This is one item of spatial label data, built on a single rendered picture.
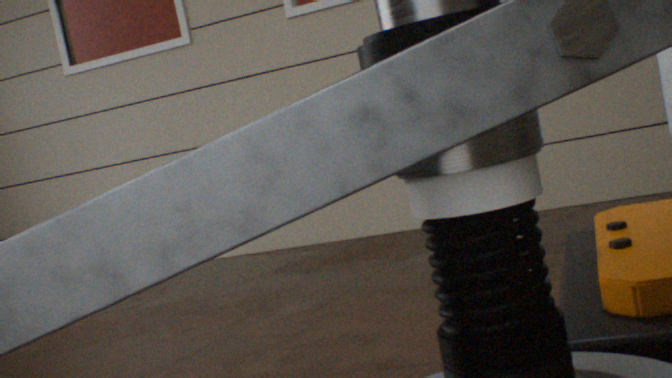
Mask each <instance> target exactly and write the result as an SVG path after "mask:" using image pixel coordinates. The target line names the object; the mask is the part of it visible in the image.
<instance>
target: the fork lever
mask: <svg viewBox="0 0 672 378"><path fill-rule="evenodd" d="M670 47H672V0H508V1H506V2H504V3H502V4H500V5H498V6H494V7H492V8H490V9H488V10H486V11H484V12H482V13H480V14H478V15H476V16H472V17H470V19H468V20H466V21H464V22H462V23H460V24H458V25H456V26H454V27H451V28H448V29H446V30H444V31H442V32H440V33H438V34H436V35H434V36H431V37H429V38H426V39H424V40H422V42H420V43H418V44H416V45H414V46H412V47H409V48H407V49H405V50H402V51H400V52H398V53H396V54H394V55H392V56H389V57H387V58H385V59H383V60H380V61H378V63H376V64H374V65H372V66H370V67H367V68H365V69H363V70H361V71H358V72H356V73H354V74H352V75H350V76H347V77H345V78H343V79H341V80H339V81H337V82H334V83H332V85H330V86H328V87H325V88H323V89H321V90H319V91H317V92H315V93H312V94H310V95H308V96H305V97H303V98H301V99H299V100H297V101H295V102H293V103H291V105H288V106H285V107H283V108H281V109H279V110H277V111H275V112H273V113H271V114H269V115H266V116H263V117H261V118H259V119H257V120H255V121H253V122H251V123H249V124H247V126H245V127H241V128H239V129H237V130H235V131H233V132H231V133H229V134H227V135H225V136H222V137H219V138H217V139H215V140H213V141H211V142H209V143H207V144H205V145H203V147H200V148H198V149H195V150H193V151H191V152H189V153H187V154H185V155H183V156H180V157H178V158H176V159H173V160H171V161H169V162H167V163H165V164H163V165H161V167H158V168H156V169H154V170H152V171H149V172H147V173H145V174H143V175H141V176H139V177H136V178H134V179H132V180H130V181H127V182H125V183H123V184H121V185H119V186H117V188H114V189H112V190H110V191H108V192H106V193H103V194H101V195H99V196H97V197H95V198H92V199H90V200H88V201H86V202H84V203H81V204H79V205H77V206H75V207H73V209H70V210H68V211H66V212H64V213H62V214H59V215H57V216H55V217H53V218H51V219H48V220H46V221H44V222H42V223H40V224H38V225H35V226H33V227H31V228H29V229H27V231H24V232H22V233H20V234H18V235H16V236H13V237H11V238H9V239H7V240H5V241H2V242H0V357H2V356H4V355H6V354H8V353H11V352H13V351H15V350H17V349H19V348H21V347H25V346H27V345H29V344H31V343H33V342H35V341H38V340H40V339H42V337H43V338H44V336H46V335H49V334H52V333H54V332H56V331H58V330H60V329H62V328H65V327H67V326H69V325H72V324H74V323H76V322H78V321H81V320H83V319H85V318H87V317H89V316H91V314H95V313H97V312H99V311H101V310H103V309H105V308H108V307H110V306H112V305H114V304H117V303H119V302H122V301H124V300H126V299H128V298H130V297H132V296H135V295H138V294H140V293H142V291H144V290H146V289H149V288H151V287H153V286H155V285H157V284H160V283H163V282H165V281H167V280H169V279H171V278H173V277H176V276H178V275H180V274H183V273H185V272H187V270H190V269H192V268H194V267H196V266H198V265H200V264H203V263H206V262H208V261H210V260H212V259H214V258H216V257H219V256H221V255H223V254H226V253H228V252H230V251H233V249H235V248H237V247H239V246H241V245H243V244H247V243H249V242H251V241H253V240H255V239H257V238H260V237H262V236H264V235H267V234H269V233H271V232H274V231H276V230H278V228H280V227H282V226H284V225H288V224H290V223H292V222H294V221H296V220H298V219H301V218H303V217H305V216H308V215H310V214H312V213H315V212H317V211H319V210H321V209H323V207H325V206H328V205H331V204H333V203H335V202H337V201H339V200H341V199H344V198H346V197H349V196H351V195H353V194H355V193H358V192H360V191H362V190H364V189H366V188H369V186H372V185H374V184H376V183H378V182H380V181H382V180H385V179H387V178H390V177H392V176H394V175H396V174H399V173H401V172H403V171H405V170H407V169H409V168H413V166H415V165H417V164H419V163H421V162H423V161H426V160H428V159H430V158H433V157H435V156H437V155H440V154H442V153H444V152H446V151H448V150H450V149H453V148H456V147H458V145H460V144H462V143H464V142H466V141H469V140H471V139H474V138H476V137H478V136H480V135H483V134H485V133H487V132H489V131H491V130H493V129H497V128H499V127H501V126H503V125H505V123H507V122H510V121H512V120H514V119H517V118H519V117H521V116H524V115H526V114H528V113H530V112H532V111H534V110H538V109H540V108H542V107H544V106H546V105H548V104H551V102H553V101H555V100H557V99H560V98H562V97H565V96H567V95H569V94H571V93H573V92H575V91H577V90H580V89H583V88H585V87H587V86H589V85H591V84H594V83H596V82H598V81H600V79H602V78H605V77H608V76H610V75H612V74H614V73H616V72H618V71H621V70H623V69H625V68H628V67H630V66H632V65H635V64H637V63H639V62H641V61H643V60H645V59H648V58H651V56H653V55H655V54H657V53H659V52H662V51H664V50H666V49H668V48H670Z"/></svg>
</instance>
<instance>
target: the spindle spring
mask: <svg viewBox="0 0 672 378"><path fill-rule="evenodd" d="M534 205H535V198H533V199H531V200H528V201H525V202H522V203H519V204H514V205H511V206H507V207H503V209H499V210H493V211H488V212H483V213H479V214H474V215H469V216H464V217H459V218H453V219H445V218H439V219H426V220H425V221H423V222H422V226H421V228H422V231H423V232H424V233H425V234H432V235H430V236H428V237H427V238H426V240H425V241H424V243H425V247H426V248H427V250H429V251H432V252H434V253H433V254H430V255H429V256H428V261H427V262H428V263H429V264H430V266H432V267H434V268H436V269H435V271H434V272H433V274H432V281H433V282H434V283H436V284H438V285H439V286H438V287H437V288H436V290H435V297H436V298H437V300H438V301H440V302H441V304H440V305H439V307H438V313H439V315H440V317H442V318H444V319H446V320H447V321H445V322H443V323H442V326H441V329H442V330H443V331H444V332H446V334H449V335H454V336H461V337H484V336H494V335H502V333H507V332H512V331H517V330H520V329H523V328H526V327H529V326H531V325H534V324H536V323H539V322H541V321H542V320H544V319H546V318H547V317H548V316H549V315H551V312H552V311H553V310H554V302H555V300H554V298H553V297H552V296H551V295H550V291H551V289H552V285H551V282H550V280H549V278H548V277H547V275H548V270H549V267H548V264H547V263H546V262H545V261H544V260H543V259H544V257H545V255H546V251H545V247H544V245H543V244H542V243H540V242H541V240H542V236H543V233H542V230H541V228H540V227H538V226H537V223H538V221H539V220H540V216H539V214H538V212H537V211H535V210H533V209H532V207H533V206H534ZM510 219H518V220H516V221H513V222H511V223H508V224H505V225H502V226H499V227H496V228H491V230H488V231H484V232H479V233H475V234H469V235H463V236H457V237H448V234H454V233H461V232H466V231H471V230H477V228H482V227H486V226H489V225H493V224H498V223H501V222H504V221H507V220H510ZM517 236H524V237H522V238H517V240H514V241H511V242H508V243H506V244H502V245H499V246H495V247H491V248H487V249H482V251H478V252H472V253H466V254H459V255H453V253H451V252H456V251H463V249H469V248H476V247H480V246H485V245H489V244H493V243H498V242H501V241H504V240H508V239H511V238H513V237H517ZM525 252H526V253H527V254H526V255H523V253H525ZM518 255H520V258H518V259H514V260H512V261H509V262H506V263H503V264H500V265H496V266H491V267H486V268H482V269H476V270H469V272H460V273H456V269H458V268H467V267H475V266H480V265H485V264H489V263H495V262H498V261H502V260H505V259H509V258H511V257H514V256H518ZM528 269H532V270H531V272H530V270H528ZM521 273H523V274H524V275H523V276H521V277H519V278H516V279H512V280H509V281H506V282H502V283H499V284H495V285H489V286H485V287H479V288H471V289H459V287H460V286H470V285H478V284H483V283H488V282H493V281H498V280H502V279H506V278H509V277H512V276H516V275H519V274H521ZM532 286H535V287H532ZM524 290H527V293H526V294H523V295H521V296H519V297H515V298H512V299H509V300H505V301H502V302H498V303H492V304H487V305H481V306H471V307H462V304H471V303H480V302H486V301H492V300H497V299H502V298H505V297H509V296H512V295H515V294H519V293H522V291H524ZM536 304H538V306H536V307H534V308H533V309H531V310H529V311H527V312H524V314H522V315H519V316H515V317H512V318H509V319H505V320H501V321H496V322H489V323H482V324H470V325H461V324H457V323H455V322H474V321H483V320H489V319H496V318H500V317H505V316H509V315H512V314H515V312H520V311H522V310H525V309H528V308H530V307H532V306H534V305H536Z"/></svg>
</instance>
